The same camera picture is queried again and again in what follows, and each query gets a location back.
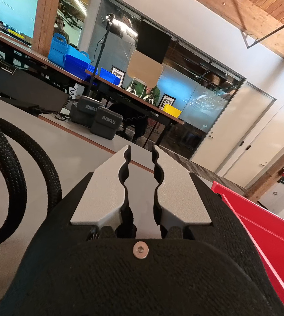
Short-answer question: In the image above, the white recycling bin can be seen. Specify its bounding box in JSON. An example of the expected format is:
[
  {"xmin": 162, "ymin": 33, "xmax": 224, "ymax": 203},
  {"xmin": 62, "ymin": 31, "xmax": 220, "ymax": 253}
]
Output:
[{"xmin": 258, "ymin": 181, "xmax": 284, "ymax": 215}]

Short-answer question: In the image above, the black hanging panel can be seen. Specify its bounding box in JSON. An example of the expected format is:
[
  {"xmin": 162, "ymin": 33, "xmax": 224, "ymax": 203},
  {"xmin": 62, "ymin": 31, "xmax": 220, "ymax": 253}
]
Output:
[{"xmin": 136, "ymin": 20, "xmax": 172, "ymax": 65}]

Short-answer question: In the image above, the small yellow plastic bin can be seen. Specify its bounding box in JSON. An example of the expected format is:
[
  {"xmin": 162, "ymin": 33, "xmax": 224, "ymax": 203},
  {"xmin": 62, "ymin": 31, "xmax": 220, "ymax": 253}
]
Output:
[{"xmin": 163, "ymin": 104, "xmax": 182, "ymax": 118}]

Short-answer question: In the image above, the light blue tote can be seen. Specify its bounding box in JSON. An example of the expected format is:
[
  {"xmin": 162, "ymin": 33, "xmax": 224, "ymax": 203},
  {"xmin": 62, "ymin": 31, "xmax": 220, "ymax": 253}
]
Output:
[
  {"xmin": 48, "ymin": 33, "xmax": 70, "ymax": 68},
  {"xmin": 67, "ymin": 46, "xmax": 91, "ymax": 65}
]

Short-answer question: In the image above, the black tripod light stand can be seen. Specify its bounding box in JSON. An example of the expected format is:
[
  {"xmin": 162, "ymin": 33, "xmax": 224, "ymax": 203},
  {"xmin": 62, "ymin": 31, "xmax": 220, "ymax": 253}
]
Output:
[{"xmin": 84, "ymin": 13, "xmax": 115, "ymax": 97}]

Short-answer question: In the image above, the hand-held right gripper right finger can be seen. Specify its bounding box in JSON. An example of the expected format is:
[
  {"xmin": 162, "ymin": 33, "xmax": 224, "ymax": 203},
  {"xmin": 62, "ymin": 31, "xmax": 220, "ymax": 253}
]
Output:
[{"xmin": 152, "ymin": 145, "xmax": 212, "ymax": 238}]

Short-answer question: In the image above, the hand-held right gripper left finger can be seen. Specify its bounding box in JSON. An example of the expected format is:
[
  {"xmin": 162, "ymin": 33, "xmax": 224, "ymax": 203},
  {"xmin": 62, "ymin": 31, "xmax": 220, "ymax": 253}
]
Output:
[{"xmin": 70, "ymin": 145, "xmax": 136, "ymax": 238}]

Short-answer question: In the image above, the framed tag sign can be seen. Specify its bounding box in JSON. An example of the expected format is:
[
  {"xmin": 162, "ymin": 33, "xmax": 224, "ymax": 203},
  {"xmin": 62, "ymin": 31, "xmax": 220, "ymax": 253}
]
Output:
[
  {"xmin": 158, "ymin": 93, "xmax": 176, "ymax": 110},
  {"xmin": 110, "ymin": 65, "xmax": 126, "ymax": 87}
]

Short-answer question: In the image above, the red plastic bin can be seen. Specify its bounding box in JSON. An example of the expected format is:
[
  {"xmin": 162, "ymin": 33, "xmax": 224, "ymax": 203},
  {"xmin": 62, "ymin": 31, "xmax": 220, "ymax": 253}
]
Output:
[{"xmin": 211, "ymin": 181, "xmax": 284, "ymax": 316}]

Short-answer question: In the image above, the black braided cable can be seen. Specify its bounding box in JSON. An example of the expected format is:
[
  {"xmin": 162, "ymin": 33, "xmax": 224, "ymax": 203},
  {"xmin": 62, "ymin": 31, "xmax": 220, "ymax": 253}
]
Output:
[{"xmin": 0, "ymin": 111, "xmax": 62, "ymax": 251}]

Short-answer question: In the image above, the dark grey hard case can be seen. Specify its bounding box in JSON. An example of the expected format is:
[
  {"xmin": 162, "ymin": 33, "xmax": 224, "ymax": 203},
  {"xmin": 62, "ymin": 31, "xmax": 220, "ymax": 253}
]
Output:
[
  {"xmin": 90, "ymin": 106, "xmax": 123, "ymax": 140},
  {"xmin": 69, "ymin": 96, "xmax": 104, "ymax": 127}
]

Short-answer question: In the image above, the acrylic-legged desk stand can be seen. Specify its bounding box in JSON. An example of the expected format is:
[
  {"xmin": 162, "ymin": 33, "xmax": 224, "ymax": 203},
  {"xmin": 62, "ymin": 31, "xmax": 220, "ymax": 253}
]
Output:
[{"xmin": 127, "ymin": 50, "xmax": 163, "ymax": 99}]

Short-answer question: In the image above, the dark blue plastic bin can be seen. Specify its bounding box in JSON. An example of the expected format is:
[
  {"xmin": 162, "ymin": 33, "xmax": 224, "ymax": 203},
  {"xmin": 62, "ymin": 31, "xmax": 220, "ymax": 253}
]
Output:
[
  {"xmin": 63, "ymin": 55, "xmax": 94, "ymax": 80},
  {"xmin": 100, "ymin": 68, "xmax": 121, "ymax": 86}
]

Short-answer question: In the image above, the white door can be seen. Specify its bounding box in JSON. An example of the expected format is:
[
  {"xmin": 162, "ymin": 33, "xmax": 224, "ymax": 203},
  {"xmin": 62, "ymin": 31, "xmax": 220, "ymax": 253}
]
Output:
[
  {"xmin": 222, "ymin": 104, "xmax": 284, "ymax": 189},
  {"xmin": 190, "ymin": 81, "xmax": 277, "ymax": 173}
]

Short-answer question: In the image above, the black box with label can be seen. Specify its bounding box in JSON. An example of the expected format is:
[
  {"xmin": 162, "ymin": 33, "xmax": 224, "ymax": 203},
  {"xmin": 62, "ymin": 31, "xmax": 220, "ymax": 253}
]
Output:
[{"xmin": 0, "ymin": 54, "xmax": 70, "ymax": 115}]

